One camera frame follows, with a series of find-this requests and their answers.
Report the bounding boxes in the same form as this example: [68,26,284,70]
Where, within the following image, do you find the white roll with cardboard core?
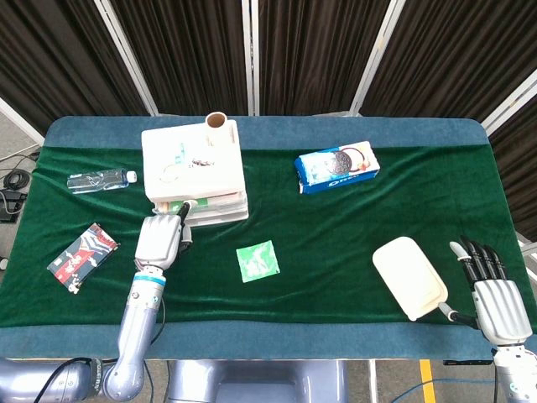
[204,110,231,146]

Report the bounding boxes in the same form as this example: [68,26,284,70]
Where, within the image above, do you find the cream lidded food box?
[371,235,450,322]

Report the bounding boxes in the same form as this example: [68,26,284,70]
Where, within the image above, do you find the black coiled floor cable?
[3,169,31,191]

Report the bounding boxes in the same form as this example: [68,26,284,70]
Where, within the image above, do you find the black power adapter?
[0,188,29,224]

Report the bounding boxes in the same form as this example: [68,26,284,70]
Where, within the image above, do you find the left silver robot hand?
[133,200,199,270]

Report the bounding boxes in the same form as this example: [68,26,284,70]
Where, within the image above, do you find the blue table cover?
[0,114,537,364]

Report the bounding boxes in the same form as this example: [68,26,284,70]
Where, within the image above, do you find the clear plastic water bottle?
[66,167,139,196]

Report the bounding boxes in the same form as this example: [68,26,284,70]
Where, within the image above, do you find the blue floor cable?
[393,376,497,403]

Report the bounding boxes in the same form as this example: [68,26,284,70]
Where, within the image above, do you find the blue-grey robot torso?
[164,359,350,403]

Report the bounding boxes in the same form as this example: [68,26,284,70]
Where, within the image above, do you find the white trays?
[140,118,250,228]

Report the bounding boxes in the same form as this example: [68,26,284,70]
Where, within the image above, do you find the green white sachet packet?
[235,239,282,285]

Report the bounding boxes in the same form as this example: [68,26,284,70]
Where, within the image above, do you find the dark brown screen panel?
[94,0,261,118]
[0,0,159,136]
[350,0,537,123]
[241,0,404,118]
[481,79,537,253]

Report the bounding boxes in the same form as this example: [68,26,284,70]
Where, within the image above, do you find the green velvet cloth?
[0,144,537,331]

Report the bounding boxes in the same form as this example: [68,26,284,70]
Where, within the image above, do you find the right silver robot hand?
[437,234,534,347]

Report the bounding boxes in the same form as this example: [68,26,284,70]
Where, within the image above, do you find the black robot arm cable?
[38,304,168,403]

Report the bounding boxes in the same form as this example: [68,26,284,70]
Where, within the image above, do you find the red black snack packet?
[46,222,121,296]

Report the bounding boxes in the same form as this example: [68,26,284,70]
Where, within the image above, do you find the blue Oreo cookie box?
[293,139,382,196]

